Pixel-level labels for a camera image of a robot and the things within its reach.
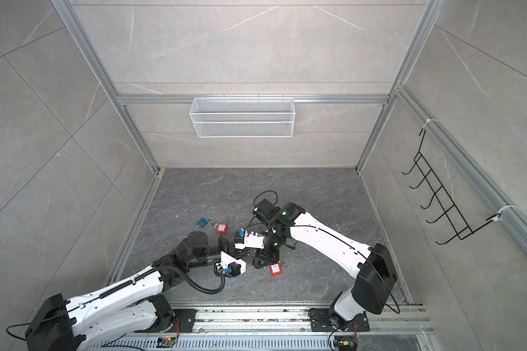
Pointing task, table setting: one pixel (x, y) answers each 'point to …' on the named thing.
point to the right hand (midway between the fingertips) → (260, 257)
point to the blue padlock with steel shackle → (203, 221)
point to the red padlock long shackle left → (222, 228)
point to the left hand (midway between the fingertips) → (247, 240)
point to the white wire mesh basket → (242, 118)
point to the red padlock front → (276, 269)
